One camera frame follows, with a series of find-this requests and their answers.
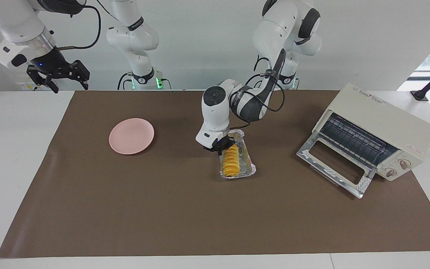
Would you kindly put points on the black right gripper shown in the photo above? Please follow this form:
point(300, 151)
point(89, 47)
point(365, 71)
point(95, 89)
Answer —
point(56, 69)

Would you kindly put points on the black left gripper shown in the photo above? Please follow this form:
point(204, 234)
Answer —
point(218, 145)

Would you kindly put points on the yellow ridged bread loaf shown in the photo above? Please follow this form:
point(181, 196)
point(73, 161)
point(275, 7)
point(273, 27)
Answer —
point(231, 162)

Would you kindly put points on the aluminium foil tray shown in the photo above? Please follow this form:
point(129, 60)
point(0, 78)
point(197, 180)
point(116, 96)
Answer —
point(246, 164)

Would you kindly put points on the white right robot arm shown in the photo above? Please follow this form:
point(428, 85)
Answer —
point(17, 26)

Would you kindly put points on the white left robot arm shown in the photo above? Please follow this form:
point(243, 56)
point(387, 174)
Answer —
point(215, 112)

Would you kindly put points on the glass oven door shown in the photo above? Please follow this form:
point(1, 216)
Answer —
point(327, 172)

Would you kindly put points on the cream toaster oven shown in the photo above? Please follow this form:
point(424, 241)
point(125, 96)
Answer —
point(379, 116)

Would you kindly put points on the beige oven knob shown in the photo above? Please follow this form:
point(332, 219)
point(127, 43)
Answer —
point(390, 172)
point(404, 164)

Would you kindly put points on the pink round plate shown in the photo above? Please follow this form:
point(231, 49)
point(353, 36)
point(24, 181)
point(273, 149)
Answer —
point(131, 136)

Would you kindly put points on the brown table mat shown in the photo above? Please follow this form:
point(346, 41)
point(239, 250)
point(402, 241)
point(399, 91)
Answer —
point(162, 216)

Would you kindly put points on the white wall power outlet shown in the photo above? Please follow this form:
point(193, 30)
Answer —
point(22, 86)

